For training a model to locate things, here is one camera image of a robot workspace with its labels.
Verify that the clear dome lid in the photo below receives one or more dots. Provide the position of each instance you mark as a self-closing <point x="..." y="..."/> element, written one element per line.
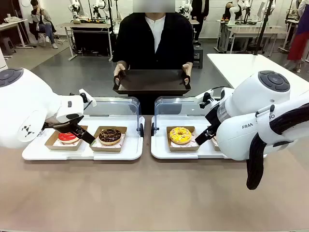
<point x="183" y="106"/>
<point x="113" y="106"/>

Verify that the red glazed donut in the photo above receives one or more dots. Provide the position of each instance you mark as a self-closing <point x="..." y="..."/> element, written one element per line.
<point x="68" y="137"/>

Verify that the person's left hand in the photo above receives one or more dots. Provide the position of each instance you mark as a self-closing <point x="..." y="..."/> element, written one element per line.
<point x="187" y="68"/>

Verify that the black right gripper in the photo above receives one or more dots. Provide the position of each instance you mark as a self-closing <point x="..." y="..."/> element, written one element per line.
<point x="213" y="116"/>

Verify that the brown cardboard donut box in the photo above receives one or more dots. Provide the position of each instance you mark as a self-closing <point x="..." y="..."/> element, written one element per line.
<point x="215" y="145"/>
<point x="120" y="147"/>
<point x="195" y="147"/>
<point x="51" y="145"/>

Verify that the black camera stand pole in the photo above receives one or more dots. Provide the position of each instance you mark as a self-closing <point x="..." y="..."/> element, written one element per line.
<point x="262" y="29"/>

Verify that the seated person in grey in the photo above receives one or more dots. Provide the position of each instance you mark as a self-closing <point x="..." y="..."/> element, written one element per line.
<point x="42" y="21"/>

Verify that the person in red skirt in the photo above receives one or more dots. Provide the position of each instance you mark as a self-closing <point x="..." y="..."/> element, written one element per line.
<point x="299" y="41"/>

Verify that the grey metal workbench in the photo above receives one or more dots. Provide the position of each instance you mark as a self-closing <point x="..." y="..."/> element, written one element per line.
<point x="84" y="25"/>

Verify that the person's right hand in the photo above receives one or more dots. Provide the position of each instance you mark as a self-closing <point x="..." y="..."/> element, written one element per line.
<point x="119" y="70"/>

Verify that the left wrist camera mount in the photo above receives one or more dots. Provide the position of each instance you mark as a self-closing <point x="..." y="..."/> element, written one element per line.
<point x="89" y="99"/>

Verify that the grey plastic stool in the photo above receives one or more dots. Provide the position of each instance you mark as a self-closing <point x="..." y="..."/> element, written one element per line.
<point x="8" y="46"/>

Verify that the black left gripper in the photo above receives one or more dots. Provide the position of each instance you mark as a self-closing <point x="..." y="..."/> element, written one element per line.
<point x="60" y="124"/>

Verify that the dark brown serving tray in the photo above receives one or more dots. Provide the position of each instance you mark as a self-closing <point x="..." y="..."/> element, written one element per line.
<point x="152" y="82"/>

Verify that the person in black shirt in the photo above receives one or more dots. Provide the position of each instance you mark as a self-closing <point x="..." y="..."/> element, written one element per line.
<point x="135" y="43"/>

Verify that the dark grey step stool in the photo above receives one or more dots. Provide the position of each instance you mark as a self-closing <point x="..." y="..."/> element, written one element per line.
<point x="198" y="56"/>

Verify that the white fenced workbench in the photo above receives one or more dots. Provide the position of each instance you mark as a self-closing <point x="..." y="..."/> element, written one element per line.
<point x="251" y="31"/>

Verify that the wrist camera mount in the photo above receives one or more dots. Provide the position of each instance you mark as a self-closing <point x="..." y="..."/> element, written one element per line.
<point x="89" y="99"/>
<point x="208" y="100"/>

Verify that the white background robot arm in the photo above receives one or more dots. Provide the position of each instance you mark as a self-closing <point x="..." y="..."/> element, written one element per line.
<point x="185" y="8"/>
<point x="99" y="7"/>
<point x="234" y="13"/>
<point x="74" y="8"/>

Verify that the white plastic display tray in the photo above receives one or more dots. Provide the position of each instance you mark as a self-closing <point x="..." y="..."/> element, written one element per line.
<point x="159" y="152"/>
<point x="116" y="155"/>

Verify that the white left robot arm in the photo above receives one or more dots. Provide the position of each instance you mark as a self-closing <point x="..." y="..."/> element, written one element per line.
<point x="24" y="101"/>

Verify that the chocolate sprinkled donut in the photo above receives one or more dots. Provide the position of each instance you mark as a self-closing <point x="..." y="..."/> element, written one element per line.
<point x="109" y="135"/>

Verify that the white office desk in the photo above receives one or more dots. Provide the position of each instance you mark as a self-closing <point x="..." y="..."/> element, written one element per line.
<point x="12" y="25"/>

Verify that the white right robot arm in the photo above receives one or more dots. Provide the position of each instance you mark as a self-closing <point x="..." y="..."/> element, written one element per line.
<point x="253" y="116"/>

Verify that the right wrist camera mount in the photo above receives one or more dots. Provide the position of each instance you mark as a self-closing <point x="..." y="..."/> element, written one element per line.
<point x="208" y="100"/>

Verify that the white air purifier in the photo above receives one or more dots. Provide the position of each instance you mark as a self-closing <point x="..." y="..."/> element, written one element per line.
<point x="2" y="58"/>

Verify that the yellow sprinkled donut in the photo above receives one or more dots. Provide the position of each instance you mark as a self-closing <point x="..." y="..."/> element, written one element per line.
<point x="180" y="135"/>

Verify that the white table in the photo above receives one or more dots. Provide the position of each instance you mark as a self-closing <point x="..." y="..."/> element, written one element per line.
<point x="241" y="70"/>

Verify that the standing person in black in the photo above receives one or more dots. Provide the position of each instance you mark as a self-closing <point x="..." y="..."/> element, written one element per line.
<point x="200" y="14"/>

